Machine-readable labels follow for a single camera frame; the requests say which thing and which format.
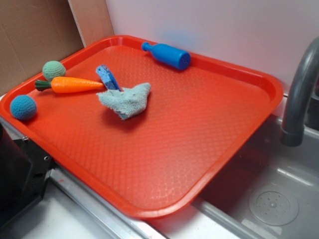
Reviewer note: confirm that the orange toy carrot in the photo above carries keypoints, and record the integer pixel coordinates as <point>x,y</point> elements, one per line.
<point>63,85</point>

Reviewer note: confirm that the brown cardboard panel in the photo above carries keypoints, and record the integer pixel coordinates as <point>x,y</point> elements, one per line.
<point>35,31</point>

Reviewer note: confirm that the red plastic tray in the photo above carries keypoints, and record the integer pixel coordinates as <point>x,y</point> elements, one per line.
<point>157,162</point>

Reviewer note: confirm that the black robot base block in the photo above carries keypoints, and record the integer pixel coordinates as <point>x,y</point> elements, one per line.
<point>24,171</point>

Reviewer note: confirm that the grey sink faucet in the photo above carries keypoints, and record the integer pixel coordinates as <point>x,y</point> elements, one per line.
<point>302,106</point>

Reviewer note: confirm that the light teal cloth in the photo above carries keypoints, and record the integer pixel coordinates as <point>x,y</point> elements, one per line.
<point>127,103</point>

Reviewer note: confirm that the blue toy bottle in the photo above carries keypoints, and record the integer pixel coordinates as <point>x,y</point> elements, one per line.
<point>169,55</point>

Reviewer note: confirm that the blue crocheted ball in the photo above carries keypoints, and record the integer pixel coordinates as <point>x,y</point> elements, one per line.
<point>23,107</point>

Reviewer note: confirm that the blue sponge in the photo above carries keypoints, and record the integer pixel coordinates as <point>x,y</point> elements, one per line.
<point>107,78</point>

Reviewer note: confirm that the grey toy sink basin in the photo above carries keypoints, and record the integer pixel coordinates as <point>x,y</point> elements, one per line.
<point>266,191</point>

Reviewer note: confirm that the green crocheted ball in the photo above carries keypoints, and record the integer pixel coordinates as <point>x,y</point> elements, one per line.
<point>52,69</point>

